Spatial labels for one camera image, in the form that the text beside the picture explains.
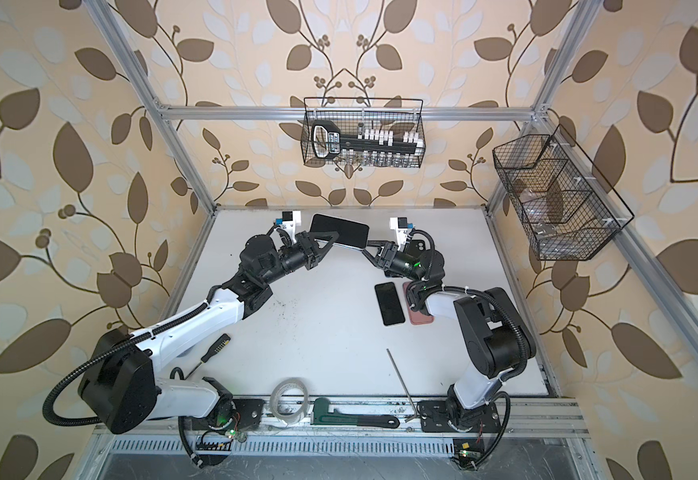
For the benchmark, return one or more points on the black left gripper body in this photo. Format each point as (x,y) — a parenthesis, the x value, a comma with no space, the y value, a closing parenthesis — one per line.
(310,251)

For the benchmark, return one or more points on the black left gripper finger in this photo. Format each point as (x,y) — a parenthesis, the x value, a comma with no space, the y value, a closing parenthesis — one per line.
(324,239)
(320,253)

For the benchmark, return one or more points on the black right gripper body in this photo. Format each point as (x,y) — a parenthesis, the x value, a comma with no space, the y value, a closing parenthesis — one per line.
(389,261)

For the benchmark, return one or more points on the black phone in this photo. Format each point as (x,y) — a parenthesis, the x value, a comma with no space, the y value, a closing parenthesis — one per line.
(351,234)

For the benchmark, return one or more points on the black phone case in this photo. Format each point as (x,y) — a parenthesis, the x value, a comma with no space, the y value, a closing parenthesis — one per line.
(419,246)

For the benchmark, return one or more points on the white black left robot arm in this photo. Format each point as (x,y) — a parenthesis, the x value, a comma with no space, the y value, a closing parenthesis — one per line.
(120,386)

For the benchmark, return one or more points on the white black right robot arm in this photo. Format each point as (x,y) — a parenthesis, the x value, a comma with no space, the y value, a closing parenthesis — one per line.
(498,343)

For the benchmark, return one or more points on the black socket set holder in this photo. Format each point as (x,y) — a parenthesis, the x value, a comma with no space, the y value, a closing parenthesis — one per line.
(326,140)

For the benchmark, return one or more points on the clear tape roll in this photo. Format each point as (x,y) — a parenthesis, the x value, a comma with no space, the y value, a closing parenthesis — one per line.
(289,402)

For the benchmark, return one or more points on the thin metal rod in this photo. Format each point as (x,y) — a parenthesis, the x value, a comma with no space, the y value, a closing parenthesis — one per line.
(414,407)

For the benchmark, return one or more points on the green black pipe wrench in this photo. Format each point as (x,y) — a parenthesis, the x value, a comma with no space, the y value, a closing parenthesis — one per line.
(322,415)

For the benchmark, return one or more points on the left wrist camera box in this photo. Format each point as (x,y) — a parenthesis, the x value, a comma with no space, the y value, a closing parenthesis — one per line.
(289,221)

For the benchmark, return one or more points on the black wire basket back wall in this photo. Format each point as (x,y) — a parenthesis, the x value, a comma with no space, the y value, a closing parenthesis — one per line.
(398,113)

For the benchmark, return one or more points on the black wire basket wall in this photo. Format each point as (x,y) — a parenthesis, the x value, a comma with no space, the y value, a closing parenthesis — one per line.
(398,113)
(566,205)

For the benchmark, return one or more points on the black wire basket right wall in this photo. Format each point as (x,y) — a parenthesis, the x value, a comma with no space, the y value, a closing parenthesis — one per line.
(566,205)

